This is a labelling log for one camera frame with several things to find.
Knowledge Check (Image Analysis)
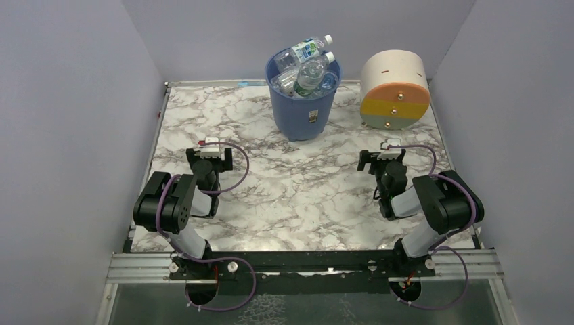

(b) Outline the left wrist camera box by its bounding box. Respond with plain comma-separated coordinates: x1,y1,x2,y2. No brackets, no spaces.
198,137,222,160

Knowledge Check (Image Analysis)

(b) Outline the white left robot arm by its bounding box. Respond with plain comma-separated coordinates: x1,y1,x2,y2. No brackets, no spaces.
133,146,233,260

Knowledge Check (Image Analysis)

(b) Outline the clear bottle dark green label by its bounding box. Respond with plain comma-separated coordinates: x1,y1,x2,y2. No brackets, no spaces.
293,61,326,98

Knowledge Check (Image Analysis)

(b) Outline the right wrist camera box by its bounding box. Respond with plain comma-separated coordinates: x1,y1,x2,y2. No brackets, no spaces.
377,139,402,160

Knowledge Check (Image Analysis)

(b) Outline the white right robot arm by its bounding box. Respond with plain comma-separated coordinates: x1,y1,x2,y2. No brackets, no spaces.
357,146,485,266

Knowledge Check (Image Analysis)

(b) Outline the clear bottle white cap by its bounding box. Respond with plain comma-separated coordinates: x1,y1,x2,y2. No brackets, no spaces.
271,52,335,98

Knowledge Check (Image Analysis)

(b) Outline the bottle purple blue label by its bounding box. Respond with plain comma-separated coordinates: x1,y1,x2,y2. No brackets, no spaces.
317,71,338,93

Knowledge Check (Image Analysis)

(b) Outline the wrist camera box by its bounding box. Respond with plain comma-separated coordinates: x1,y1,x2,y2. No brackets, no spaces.
198,137,222,160
377,139,402,160

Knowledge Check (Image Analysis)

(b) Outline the round pastel drawer cabinet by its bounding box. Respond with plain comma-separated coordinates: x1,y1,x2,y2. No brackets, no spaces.
359,49,431,130

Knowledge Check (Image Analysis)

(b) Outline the blue plastic bin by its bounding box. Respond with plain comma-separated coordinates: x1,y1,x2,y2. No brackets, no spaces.
265,59,340,142

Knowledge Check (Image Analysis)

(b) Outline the black aluminium mounting rail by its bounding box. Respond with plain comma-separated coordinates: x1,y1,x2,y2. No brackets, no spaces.
106,249,504,304

